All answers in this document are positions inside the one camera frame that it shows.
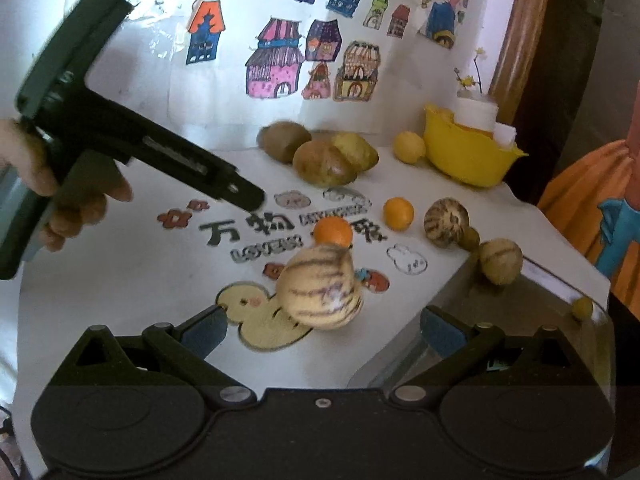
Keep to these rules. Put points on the person's left hand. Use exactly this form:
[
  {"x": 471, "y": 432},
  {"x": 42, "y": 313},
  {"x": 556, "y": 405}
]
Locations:
[{"x": 25, "y": 155}]

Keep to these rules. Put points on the tan striped round fruit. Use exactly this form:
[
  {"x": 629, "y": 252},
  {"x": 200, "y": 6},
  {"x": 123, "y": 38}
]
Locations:
[{"x": 501, "y": 261}]

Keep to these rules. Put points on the brown striped round fruit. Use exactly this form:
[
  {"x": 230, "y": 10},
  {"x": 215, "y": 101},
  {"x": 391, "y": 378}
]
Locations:
[{"x": 446, "y": 221}]

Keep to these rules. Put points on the house drawings wall poster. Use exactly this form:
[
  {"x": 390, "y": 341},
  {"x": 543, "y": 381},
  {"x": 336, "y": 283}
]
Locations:
[{"x": 280, "y": 55}]

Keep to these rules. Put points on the brown kiwi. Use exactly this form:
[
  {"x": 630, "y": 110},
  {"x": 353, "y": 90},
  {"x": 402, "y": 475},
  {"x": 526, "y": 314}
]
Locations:
[{"x": 282, "y": 141}]

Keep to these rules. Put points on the blue ribbon bow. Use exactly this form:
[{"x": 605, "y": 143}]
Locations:
[{"x": 617, "y": 230}]

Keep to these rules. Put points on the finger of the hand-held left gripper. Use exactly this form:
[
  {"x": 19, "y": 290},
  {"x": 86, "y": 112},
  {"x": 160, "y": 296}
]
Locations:
[{"x": 245, "y": 192}]

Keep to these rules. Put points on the small yellow flowers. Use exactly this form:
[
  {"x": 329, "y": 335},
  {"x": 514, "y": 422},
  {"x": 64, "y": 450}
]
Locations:
[{"x": 469, "y": 80}]

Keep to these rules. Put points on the yellow-green mango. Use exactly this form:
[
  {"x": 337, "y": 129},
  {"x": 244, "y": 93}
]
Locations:
[{"x": 362, "y": 152}]

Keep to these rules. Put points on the yellow lemon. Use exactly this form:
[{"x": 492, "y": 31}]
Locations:
[{"x": 409, "y": 147}]

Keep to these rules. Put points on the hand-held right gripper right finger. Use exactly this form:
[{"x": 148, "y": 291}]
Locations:
[{"x": 440, "y": 335}]

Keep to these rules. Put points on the white printed table cover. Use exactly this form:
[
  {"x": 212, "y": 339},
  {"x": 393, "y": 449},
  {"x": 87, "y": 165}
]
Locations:
[{"x": 150, "y": 270}]

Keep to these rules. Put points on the wooden door frame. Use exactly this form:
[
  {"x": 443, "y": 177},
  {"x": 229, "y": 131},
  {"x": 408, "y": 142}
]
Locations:
[{"x": 520, "y": 35}]

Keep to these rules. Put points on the small green fruit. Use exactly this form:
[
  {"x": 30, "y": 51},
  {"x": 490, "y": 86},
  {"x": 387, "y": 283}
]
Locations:
[{"x": 471, "y": 240}]

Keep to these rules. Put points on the small yellow round fruit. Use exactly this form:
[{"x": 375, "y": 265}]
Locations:
[{"x": 582, "y": 308}]

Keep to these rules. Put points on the white folded paper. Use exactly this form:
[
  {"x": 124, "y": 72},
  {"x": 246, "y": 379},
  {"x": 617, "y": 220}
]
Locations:
[{"x": 505, "y": 135}]

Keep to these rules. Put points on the metal tray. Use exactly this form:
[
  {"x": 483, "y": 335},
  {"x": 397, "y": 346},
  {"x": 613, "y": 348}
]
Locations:
[{"x": 525, "y": 305}]

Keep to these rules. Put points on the orange curtain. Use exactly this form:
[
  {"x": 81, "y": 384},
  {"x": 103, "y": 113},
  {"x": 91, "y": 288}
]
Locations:
[{"x": 575, "y": 195}]

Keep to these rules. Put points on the striped pepino melon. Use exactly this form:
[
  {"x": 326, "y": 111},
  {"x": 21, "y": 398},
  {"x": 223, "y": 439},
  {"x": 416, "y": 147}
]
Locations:
[{"x": 320, "y": 287}]

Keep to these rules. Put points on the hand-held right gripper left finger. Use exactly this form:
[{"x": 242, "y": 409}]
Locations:
[{"x": 207, "y": 332}]

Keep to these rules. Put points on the yellow plastic bowl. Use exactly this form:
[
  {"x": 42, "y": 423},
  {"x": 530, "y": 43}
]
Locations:
[{"x": 465, "y": 160}]

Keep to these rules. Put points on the orange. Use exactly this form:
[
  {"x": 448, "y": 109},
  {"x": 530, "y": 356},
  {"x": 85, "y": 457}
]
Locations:
[
  {"x": 398, "y": 212},
  {"x": 332, "y": 232},
  {"x": 480, "y": 131}
]

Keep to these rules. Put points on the white cylindrical cup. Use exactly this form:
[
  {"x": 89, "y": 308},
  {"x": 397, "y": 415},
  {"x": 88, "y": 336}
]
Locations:
[{"x": 475, "y": 112}]

